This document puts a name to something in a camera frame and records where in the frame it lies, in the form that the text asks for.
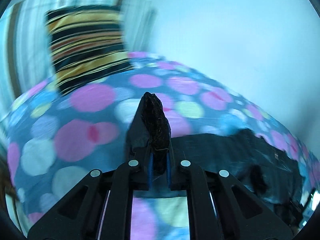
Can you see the black puffer jacket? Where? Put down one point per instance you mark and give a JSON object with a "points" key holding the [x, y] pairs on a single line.
{"points": [[212, 152]]}

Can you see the polka dot blanket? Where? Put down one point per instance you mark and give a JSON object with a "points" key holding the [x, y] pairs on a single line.
{"points": [[82, 135]]}

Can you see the striped yellow black pillow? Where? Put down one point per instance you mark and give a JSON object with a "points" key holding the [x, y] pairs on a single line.
{"points": [[85, 47]]}

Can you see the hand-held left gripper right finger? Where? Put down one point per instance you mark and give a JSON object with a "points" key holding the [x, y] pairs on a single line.
{"points": [[169, 172]]}

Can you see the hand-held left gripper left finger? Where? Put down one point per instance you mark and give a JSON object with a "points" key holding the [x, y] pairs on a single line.
{"points": [[150, 172]]}

